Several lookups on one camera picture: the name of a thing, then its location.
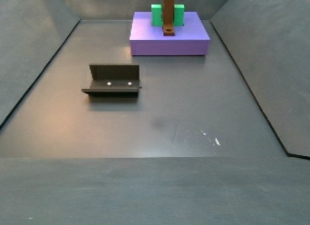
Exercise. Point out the black angle bracket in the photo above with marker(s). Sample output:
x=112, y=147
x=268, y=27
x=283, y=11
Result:
x=114, y=79

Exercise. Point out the green block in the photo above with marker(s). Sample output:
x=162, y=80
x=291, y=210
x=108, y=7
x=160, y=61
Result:
x=157, y=15
x=180, y=15

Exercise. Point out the green block left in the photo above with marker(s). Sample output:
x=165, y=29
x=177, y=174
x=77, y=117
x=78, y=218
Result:
x=180, y=15

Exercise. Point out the brown T-shaped block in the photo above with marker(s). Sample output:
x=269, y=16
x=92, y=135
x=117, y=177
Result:
x=168, y=17

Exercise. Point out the purple base board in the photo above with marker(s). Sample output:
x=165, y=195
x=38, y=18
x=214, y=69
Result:
x=148, y=41

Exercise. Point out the green block right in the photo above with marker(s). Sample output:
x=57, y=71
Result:
x=157, y=15

